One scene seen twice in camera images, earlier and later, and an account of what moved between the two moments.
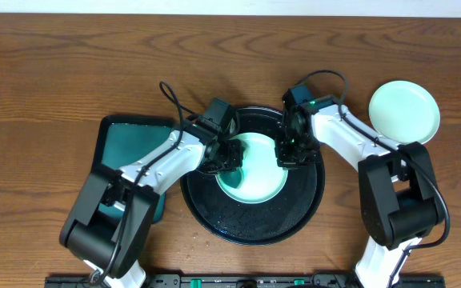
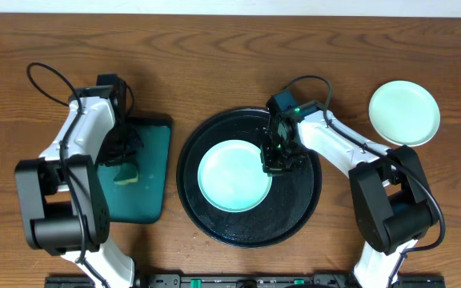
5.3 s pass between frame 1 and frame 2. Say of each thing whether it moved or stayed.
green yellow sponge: moved
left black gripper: moved
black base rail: stayed
